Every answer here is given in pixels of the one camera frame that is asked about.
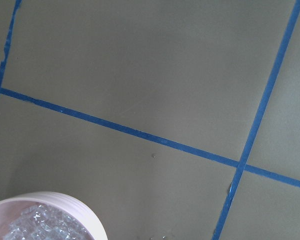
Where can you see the clear ice cubes pile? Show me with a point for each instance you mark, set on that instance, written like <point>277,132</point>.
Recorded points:
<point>44,222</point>

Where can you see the pink ice bowl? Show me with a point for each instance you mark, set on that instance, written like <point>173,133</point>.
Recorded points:
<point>11,208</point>

